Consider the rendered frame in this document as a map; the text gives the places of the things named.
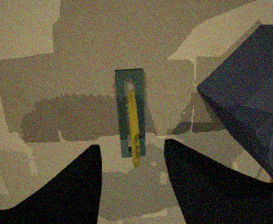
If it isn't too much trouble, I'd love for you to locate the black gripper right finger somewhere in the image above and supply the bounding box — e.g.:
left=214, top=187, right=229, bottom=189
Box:
left=164, top=139, right=273, bottom=224

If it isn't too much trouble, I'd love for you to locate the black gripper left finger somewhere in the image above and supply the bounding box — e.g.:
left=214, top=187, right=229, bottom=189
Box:
left=0, top=144, right=103, bottom=224

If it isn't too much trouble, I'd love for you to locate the dark green rectangular holder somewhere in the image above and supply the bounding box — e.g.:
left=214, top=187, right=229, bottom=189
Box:
left=115, top=68, right=145, bottom=159

